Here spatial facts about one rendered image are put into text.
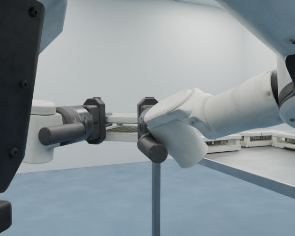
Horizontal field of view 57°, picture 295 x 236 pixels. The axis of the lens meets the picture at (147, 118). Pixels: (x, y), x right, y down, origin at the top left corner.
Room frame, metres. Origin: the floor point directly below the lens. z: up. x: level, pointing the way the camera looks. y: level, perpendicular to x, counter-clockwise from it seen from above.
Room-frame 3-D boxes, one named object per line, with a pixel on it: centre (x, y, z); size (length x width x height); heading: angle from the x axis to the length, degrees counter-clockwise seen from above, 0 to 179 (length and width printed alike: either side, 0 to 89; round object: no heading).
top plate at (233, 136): (1.31, -0.27, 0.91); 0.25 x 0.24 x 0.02; 25
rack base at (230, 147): (1.31, -0.27, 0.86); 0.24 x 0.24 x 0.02; 25
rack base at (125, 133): (0.86, 0.03, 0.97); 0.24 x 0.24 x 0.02; 72
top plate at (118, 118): (0.86, 0.03, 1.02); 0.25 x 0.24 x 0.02; 72
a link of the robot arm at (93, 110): (0.67, 0.16, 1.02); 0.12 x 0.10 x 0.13; 154
